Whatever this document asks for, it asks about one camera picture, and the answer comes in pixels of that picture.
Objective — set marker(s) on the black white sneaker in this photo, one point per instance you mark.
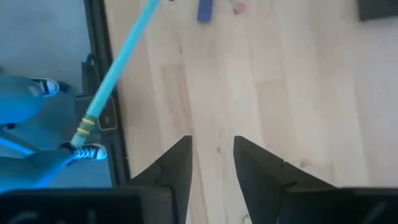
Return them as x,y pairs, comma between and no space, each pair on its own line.
46,87
90,153

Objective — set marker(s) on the turquoise pencil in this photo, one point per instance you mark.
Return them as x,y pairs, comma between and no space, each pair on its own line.
121,59

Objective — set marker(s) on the purple eraser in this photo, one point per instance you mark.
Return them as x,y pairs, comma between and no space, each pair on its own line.
205,11

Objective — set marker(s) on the person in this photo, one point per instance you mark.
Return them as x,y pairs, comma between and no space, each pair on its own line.
18,99

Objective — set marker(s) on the black mesh desk organizer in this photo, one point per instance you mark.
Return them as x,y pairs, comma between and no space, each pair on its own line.
377,9

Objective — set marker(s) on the grey camera bracket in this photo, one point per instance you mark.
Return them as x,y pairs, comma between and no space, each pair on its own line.
109,119

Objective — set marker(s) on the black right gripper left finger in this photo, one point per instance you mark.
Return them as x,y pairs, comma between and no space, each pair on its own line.
177,168

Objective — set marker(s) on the black aluminium table frame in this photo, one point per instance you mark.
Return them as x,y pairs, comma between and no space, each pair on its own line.
99,37

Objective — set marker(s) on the brown rubber band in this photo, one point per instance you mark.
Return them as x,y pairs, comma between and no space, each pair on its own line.
239,8

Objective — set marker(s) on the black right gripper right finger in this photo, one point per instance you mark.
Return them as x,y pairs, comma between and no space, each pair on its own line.
261,174

